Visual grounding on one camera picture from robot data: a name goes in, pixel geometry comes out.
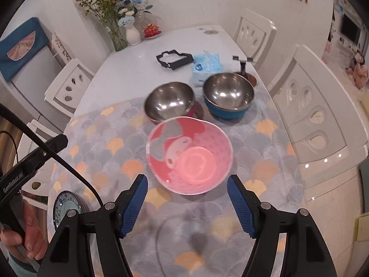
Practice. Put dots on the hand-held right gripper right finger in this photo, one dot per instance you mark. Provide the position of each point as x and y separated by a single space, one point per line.
240 207

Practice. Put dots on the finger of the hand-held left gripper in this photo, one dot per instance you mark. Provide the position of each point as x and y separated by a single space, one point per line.
54 144

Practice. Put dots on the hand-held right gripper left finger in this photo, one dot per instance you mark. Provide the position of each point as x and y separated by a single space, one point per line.
134 207

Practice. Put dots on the blue floral plate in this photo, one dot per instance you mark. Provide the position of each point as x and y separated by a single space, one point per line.
67 207

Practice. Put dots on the pink cartoon bowl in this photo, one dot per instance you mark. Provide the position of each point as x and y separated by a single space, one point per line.
196 164

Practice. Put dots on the red steel bowl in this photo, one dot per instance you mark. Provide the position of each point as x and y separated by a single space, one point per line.
168 101

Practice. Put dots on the blue steel bowl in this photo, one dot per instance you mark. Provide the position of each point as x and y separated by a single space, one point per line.
227 92

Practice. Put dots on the person's left hand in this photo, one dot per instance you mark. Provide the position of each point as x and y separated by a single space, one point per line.
36 233

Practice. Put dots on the white dining chair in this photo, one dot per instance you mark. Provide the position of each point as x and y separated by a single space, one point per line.
259 26
72 75
331 106
40 125

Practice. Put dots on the fan-patterned tablecloth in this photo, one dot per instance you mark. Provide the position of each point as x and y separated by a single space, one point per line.
259 155

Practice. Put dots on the white refrigerator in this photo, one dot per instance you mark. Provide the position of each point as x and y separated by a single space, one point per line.
31 92

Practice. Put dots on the white board with stickers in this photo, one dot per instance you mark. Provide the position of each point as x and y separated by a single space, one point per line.
59 46

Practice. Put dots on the blue cloth with pink fan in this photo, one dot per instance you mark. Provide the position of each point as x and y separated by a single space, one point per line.
40 34

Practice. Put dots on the glass vase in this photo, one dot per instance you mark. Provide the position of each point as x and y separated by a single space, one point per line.
119 41

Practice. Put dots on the white ceramic vase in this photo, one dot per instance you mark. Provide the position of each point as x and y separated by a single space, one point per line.
133 36

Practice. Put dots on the blue and white artificial flowers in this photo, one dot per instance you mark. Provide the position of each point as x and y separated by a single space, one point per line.
126 20

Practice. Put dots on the blue tissue pack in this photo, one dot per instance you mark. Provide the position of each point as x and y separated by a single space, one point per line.
206 65

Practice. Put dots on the dried flower bunch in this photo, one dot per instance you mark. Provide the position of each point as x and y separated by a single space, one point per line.
101 3

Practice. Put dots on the red lidded teacup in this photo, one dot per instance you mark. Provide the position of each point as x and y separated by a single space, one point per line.
152 31

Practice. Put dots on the black plastic tray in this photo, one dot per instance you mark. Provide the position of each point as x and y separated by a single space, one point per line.
181 63

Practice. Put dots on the pink doll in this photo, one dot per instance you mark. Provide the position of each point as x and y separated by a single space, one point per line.
360 72

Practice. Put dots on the wall television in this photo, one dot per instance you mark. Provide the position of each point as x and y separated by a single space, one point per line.
350 27

